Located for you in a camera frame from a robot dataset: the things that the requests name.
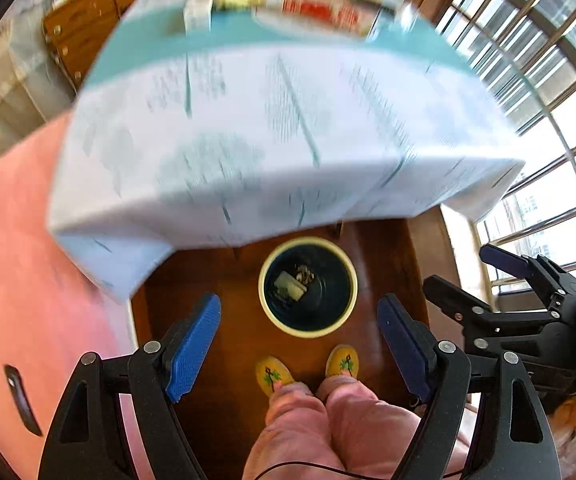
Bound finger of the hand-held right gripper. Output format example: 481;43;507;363
422;274;559;356
479;242;576;312

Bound beige curtain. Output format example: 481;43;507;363
0;0;76;181

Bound blue bin with cream rim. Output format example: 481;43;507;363
258;237;359;339

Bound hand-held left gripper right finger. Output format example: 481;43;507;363
376;292;564;480

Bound yellow embroidered slipper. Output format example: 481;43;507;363
325;344;360;378
255;356;296;397

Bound pale crumpled wrapper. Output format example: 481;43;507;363
274;271;308;302

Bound flat black device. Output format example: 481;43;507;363
4;364;44;437

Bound brown framed window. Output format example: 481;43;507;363
433;0;576;306

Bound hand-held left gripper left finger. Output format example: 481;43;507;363
38;292;222;480

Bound red box with white print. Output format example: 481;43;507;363
283;0;374;31

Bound thin black cable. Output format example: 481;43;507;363
255;461;396;480

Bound person's pink trousers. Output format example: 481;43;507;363
242;375;469;480

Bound wooden cabinet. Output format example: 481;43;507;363
43;0;289;92

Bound small white box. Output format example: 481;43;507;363
183;0;214;33

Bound white and teal printed tablecloth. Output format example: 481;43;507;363
48;0;526;303

